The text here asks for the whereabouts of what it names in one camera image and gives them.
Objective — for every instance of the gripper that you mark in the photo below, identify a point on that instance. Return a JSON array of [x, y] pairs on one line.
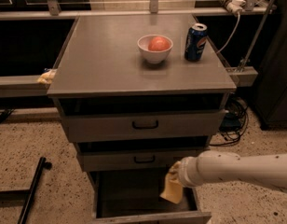
[[184, 173]]

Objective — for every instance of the yellow sponge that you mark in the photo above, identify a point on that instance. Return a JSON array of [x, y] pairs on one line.
[[173, 189]]

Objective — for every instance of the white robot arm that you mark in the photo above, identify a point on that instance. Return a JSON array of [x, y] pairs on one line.
[[268, 171]]

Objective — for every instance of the top grey drawer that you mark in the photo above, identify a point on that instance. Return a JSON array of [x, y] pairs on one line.
[[82, 129]]

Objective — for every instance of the grey drawer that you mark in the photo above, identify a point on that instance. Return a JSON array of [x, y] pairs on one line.
[[133, 197], [123, 160], [82, 129]]

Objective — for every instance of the bottom grey drawer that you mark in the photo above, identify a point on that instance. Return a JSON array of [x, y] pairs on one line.
[[133, 197]]

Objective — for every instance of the middle grey drawer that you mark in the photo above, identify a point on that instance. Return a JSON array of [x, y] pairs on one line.
[[123, 160]]

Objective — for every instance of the grey drawer cabinet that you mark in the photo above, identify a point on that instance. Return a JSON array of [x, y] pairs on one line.
[[102, 72]]

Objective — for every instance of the white ceramic bowl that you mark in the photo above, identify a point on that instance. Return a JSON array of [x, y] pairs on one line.
[[152, 56]]

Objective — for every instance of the blue pepsi can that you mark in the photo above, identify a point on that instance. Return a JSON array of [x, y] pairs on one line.
[[195, 42]]

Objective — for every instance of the orange fruit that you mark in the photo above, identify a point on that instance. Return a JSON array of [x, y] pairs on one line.
[[158, 43]]

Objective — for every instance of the white power strip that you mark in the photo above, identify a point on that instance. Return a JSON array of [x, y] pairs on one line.
[[233, 6]]

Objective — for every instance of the black middle drawer handle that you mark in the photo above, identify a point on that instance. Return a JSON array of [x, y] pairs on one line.
[[144, 160]]

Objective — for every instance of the black drawer handle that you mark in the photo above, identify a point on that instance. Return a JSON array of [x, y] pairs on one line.
[[144, 125], [144, 160]]

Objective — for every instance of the black top drawer handle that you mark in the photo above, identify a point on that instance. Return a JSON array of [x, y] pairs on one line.
[[144, 125]]

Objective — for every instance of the yellow cloth on rail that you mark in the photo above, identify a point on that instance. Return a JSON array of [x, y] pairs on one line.
[[47, 77]]

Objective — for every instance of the black metal floor frame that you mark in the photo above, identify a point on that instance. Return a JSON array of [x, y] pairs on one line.
[[25, 197]]

